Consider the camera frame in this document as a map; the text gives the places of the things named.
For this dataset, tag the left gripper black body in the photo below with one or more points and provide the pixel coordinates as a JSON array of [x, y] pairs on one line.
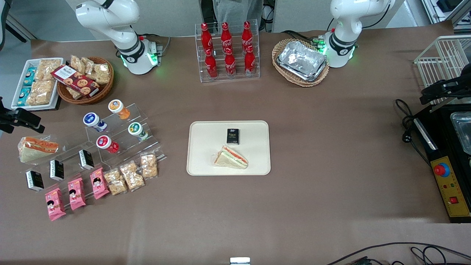
[[453, 87]]

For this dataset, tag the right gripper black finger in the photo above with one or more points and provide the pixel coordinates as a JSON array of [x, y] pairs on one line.
[[38, 127], [27, 117]]

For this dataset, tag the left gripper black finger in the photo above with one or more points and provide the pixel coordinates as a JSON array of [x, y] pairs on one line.
[[430, 99], [432, 91]]

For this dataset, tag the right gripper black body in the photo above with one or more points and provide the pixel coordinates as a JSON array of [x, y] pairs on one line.
[[11, 117]]

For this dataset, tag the green gum bottle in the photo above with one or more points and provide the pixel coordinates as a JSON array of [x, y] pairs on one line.
[[137, 131]]

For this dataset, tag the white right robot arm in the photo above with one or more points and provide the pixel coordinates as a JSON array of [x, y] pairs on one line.
[[110, 18]]

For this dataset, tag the white rectangular tray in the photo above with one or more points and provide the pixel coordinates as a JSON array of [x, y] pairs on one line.
[[18, 88]]

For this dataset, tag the blue gum bottle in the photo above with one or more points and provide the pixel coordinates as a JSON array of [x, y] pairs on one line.
[[95, 122]]

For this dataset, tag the red gum bottle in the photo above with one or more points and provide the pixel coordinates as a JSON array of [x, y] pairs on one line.
[[107, 144]]

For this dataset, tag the orange gum bottle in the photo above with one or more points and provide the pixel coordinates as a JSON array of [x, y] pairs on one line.
[[119, 109]]

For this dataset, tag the cream plastic tray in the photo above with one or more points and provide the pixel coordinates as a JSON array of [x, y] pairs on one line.
[[206, 154]]

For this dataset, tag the wrapped triangle sandwich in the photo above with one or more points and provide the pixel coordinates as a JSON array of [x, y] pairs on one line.
[[232, 158], [35, 149]]

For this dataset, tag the blue snack packet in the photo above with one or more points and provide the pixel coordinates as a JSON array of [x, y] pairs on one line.
[[24, 95], [29, 76]]

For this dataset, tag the large rice crisp packet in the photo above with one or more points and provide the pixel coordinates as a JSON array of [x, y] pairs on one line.
[[39, 92], [48, 69]]

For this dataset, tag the black and white box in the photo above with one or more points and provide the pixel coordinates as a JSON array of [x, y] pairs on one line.
[[86, 159], [34, 180], [56, 169]]

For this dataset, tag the long clear acrylic riser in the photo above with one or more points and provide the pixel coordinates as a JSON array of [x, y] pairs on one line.
[[70, 162]]

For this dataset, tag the clear rice crisp packet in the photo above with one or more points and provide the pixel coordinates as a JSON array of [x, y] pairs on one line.
[[88, 63], [73, 92], [102, 73], [77, 63]]

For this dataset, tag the black sealing machine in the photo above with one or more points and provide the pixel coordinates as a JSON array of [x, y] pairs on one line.
[[441, 154]]

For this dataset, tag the red cookie box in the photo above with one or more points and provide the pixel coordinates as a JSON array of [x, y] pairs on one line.
[[75, 80]]

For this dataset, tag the pink snack packet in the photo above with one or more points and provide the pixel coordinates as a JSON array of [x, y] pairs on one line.
[[77, 193], [55, 203], [98, 183]]

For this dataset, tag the brown round wicker basket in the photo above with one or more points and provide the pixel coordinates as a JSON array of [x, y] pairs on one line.
[[105, 88]]

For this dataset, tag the clear acrylic stepped stand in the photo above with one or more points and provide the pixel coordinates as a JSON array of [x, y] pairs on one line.
[[125, 125]]

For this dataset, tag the small rice crisp packet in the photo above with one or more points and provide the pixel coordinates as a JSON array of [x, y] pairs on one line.
[[115, 181], [132, 175], [149, 165]]

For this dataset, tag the silver foil container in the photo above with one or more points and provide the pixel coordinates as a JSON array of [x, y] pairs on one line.
[[301, 60]]

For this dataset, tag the light wicker basket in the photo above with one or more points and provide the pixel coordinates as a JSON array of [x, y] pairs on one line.
[[279, 49]]

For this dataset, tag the clear acrylic bottle rack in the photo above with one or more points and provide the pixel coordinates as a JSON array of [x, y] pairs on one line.
[[254, 71]]

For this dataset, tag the red cola bottle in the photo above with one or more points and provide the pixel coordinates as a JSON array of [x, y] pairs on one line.
[[249, 62], [225, 35], [206, 36], [230, 63], [246, 34], [211, 64]]

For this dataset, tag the black Face box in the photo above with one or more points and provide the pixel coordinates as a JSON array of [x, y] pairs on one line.
[[232, 135]]

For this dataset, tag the person behind table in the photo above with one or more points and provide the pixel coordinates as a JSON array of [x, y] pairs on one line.
[[237, 11]]

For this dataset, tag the metal frame shelf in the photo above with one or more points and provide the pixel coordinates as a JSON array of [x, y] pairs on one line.
[[447, 11]]

